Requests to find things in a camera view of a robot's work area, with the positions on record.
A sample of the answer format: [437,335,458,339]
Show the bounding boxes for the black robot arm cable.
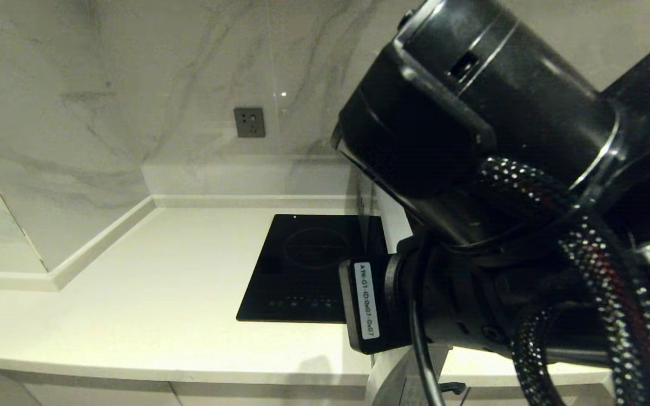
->
[409,240,447,406]

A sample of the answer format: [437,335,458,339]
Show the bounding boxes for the black braided sleeved cable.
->
[476,156,650,406]

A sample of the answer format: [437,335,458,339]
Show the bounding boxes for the black induction cooktop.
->
[236,214,389,324]

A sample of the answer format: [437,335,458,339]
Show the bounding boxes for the black cylindrical wrist module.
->
[331,0,622,246]

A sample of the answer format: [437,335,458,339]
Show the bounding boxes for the grey single wall socket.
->
[232,107,266,139]

